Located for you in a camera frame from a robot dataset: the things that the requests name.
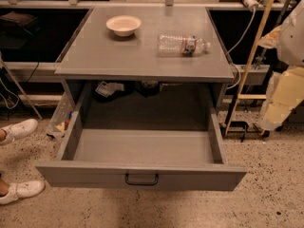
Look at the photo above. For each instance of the white paper bowl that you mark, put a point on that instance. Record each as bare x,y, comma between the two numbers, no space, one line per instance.
123,25

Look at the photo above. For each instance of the grey open top drawer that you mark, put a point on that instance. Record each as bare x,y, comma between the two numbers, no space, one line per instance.
174,134

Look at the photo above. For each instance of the yellow wooden ladder frame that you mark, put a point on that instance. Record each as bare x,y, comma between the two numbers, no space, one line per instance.
239,95

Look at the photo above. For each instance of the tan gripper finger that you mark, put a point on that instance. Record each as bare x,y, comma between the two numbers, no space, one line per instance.
284,93

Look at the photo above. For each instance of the white upper sneaker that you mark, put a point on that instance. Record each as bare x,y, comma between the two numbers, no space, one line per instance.
17,131

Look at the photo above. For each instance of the grey cabinet with top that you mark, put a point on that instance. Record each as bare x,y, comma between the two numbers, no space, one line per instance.
98,54

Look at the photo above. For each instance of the clear plastic bag with items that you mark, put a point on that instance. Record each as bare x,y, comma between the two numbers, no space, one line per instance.
59,121

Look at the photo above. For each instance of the dark box on left shelf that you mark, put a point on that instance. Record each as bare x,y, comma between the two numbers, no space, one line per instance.
16,21

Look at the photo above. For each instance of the white tag under cabinet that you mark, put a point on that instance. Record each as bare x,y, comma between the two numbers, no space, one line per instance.
107,89

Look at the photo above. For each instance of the white lower sneaker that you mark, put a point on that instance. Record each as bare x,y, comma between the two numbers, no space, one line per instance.
22,190

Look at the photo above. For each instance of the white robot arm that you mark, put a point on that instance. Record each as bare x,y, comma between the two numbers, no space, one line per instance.
288,38

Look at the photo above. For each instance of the white sneaker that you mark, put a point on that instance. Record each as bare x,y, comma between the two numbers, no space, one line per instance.
17,131
22,190

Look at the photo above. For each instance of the clear plastic water bottle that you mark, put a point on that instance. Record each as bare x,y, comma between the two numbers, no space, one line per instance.
181,45

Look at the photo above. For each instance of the black drawer handle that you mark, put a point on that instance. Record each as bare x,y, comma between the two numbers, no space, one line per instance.
141,180

